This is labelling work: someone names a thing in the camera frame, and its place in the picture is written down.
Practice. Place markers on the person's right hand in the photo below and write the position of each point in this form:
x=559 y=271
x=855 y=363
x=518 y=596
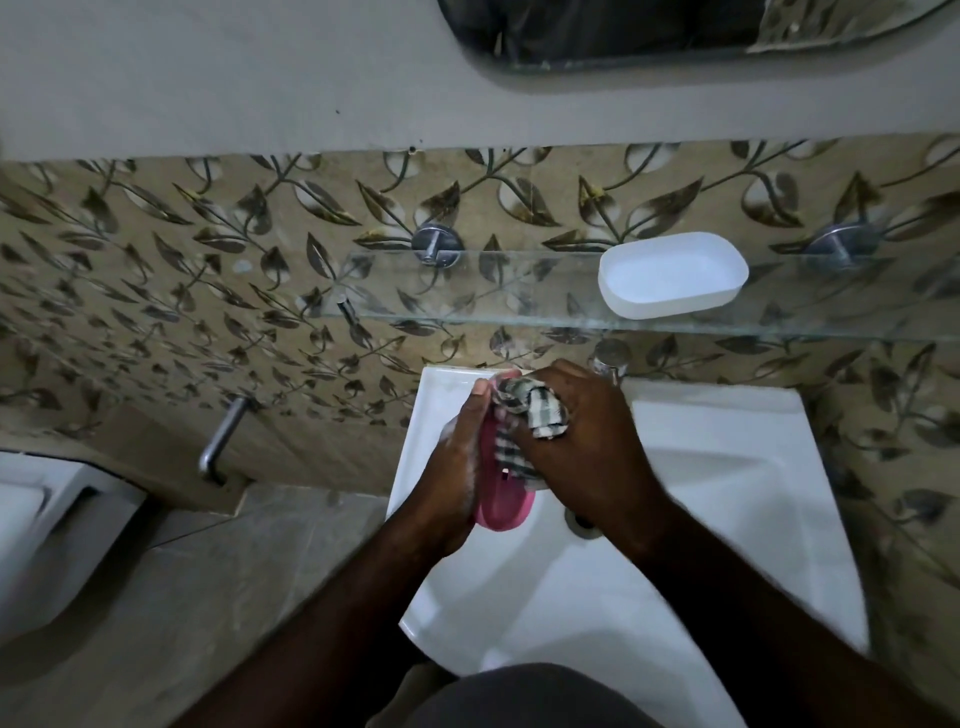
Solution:
x=592 y=442

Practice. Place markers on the person's left hand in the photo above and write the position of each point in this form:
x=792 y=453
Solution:
x=450 y=465

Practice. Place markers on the person's left thumb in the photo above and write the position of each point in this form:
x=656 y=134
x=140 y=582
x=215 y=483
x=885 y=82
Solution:
x=501 y=384

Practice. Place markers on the person's right fingers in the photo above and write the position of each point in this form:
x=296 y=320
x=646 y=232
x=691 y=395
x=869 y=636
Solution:
x=534 y=439

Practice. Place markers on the checked cloth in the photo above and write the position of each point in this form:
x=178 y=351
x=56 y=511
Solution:
x=529 y=420

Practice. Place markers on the pink soap dish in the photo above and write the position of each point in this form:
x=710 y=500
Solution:
x=501 y=487

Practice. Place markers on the person's right forearm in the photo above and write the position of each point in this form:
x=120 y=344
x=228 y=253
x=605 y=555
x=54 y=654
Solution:
x=765 y=622

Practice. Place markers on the person's left forearm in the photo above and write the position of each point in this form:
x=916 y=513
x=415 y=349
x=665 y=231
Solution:
x=322 y=637

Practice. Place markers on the basin drain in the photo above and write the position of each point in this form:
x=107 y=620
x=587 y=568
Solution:
x=579 y=521

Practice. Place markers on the chrome basin tap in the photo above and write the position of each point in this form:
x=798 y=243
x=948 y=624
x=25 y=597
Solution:
x=609 y=360

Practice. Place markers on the glass shelf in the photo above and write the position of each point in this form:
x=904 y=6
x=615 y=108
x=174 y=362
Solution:
x=600 y=296

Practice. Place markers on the white wash basin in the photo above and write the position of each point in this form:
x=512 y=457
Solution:
x=675 y=540

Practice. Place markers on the white soap dish lid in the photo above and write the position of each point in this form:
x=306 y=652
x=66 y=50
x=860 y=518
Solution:
x=671 y=275

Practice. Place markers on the person's dark shorts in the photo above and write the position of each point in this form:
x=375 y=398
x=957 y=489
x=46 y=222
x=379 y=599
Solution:
x=525 y=697

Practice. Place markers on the white toilet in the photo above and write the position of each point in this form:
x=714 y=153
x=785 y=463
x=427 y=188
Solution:
x=52 y=540

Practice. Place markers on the chrome shelf bracket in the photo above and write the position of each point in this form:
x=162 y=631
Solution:
x=841 y=244
x=435 y=244

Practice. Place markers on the chrome wall hook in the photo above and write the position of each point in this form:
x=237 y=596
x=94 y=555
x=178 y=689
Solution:
x=346 y=310

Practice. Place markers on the wall mirror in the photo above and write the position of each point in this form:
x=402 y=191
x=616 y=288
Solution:
x=675 y=30

